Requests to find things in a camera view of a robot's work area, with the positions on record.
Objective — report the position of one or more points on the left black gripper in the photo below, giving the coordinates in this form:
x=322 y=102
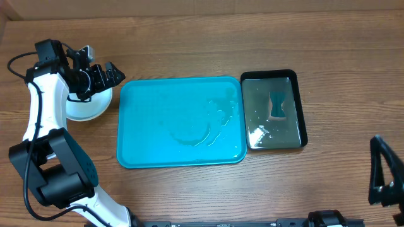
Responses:
x=111 y=70

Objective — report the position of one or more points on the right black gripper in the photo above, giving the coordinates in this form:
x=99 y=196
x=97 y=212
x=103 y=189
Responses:
x=384 y=190

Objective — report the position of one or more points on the blue rimmed plate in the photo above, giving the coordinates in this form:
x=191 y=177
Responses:
x=90 y=108

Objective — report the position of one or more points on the green scrub sponge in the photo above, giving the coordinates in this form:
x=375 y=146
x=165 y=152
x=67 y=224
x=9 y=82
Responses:
x=275 y=106

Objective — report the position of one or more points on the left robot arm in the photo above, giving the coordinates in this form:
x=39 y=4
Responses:
x=58 y=176

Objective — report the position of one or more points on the teal plastic tray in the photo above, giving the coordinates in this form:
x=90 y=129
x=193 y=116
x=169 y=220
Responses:
x=181 y=122

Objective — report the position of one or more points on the black water basin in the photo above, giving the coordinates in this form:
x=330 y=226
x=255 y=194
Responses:
x=262 y=133

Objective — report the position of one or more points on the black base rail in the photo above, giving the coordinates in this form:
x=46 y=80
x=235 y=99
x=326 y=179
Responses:
x=283 y=222

